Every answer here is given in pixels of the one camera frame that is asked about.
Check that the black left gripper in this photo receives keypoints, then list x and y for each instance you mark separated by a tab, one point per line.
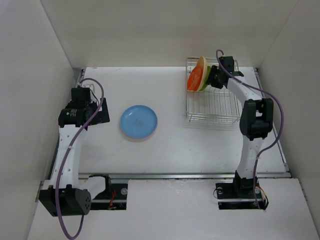
103	117

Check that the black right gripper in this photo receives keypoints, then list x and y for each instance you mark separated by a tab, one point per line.
214	69

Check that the green plate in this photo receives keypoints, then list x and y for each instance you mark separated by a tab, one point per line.
206	78

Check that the beige plate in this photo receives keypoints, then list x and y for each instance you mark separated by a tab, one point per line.
202	63

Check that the orange plate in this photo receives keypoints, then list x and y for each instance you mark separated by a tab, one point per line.
195	78

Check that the pink plate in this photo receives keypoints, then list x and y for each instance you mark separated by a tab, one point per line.
136	139

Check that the blue plate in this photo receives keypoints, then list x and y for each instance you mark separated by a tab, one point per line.
138	121

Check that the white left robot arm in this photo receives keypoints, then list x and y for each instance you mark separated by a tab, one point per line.
65	195

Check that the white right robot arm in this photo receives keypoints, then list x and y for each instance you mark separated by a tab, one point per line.
256	122

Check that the wire dish rack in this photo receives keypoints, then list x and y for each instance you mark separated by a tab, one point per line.
212	106

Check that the aluminium table edge rail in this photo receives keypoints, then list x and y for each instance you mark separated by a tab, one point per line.
179	176

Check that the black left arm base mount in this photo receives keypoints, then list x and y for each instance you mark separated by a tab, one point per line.
113	198

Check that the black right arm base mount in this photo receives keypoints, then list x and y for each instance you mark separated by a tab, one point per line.
228	199

